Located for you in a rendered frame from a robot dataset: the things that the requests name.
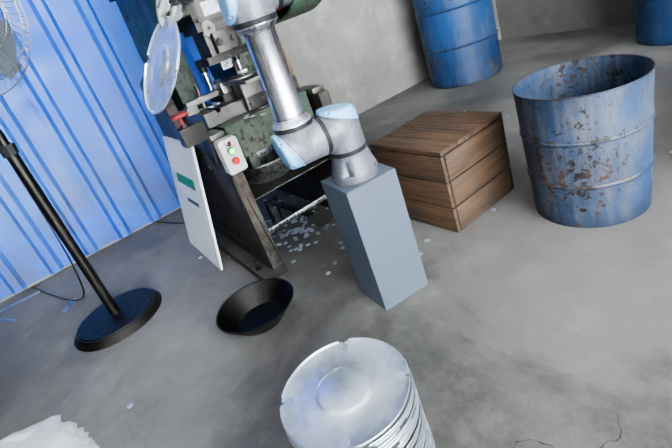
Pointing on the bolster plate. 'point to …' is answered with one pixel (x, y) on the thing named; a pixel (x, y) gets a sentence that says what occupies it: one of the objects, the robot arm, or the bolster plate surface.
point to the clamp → (198, 101)
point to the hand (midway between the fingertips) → (163, 25)
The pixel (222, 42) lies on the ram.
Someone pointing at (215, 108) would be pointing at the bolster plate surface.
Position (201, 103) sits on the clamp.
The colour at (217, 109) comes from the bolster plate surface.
